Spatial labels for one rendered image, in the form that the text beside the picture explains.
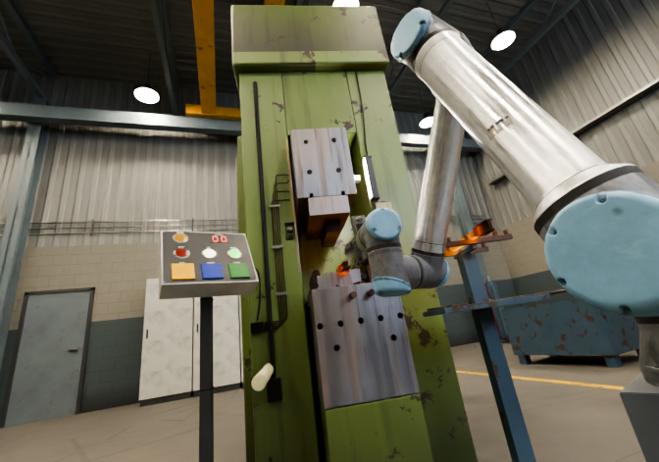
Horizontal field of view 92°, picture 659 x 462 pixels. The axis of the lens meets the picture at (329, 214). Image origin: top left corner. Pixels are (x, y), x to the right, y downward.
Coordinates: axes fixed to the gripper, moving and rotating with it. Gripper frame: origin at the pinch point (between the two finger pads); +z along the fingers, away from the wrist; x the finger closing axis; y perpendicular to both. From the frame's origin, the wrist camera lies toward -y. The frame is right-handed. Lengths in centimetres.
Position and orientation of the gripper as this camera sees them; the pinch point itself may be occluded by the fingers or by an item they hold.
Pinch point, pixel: (356, 250)
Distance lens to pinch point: 116.4
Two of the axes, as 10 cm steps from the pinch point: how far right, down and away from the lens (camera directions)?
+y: 1.3, 9.3, -3.4
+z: -1.1, 3.6, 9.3
